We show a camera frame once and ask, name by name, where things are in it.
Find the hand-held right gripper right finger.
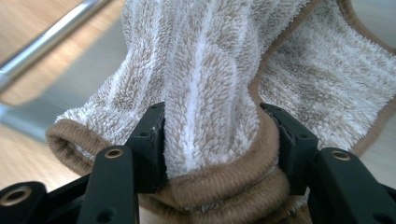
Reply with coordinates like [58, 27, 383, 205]
[260, 102, 319, 196]

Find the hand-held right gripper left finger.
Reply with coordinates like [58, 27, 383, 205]
[125, 102, 167, 194]

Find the striped beige towel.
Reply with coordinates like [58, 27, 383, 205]
[45, 0, 396, 224]

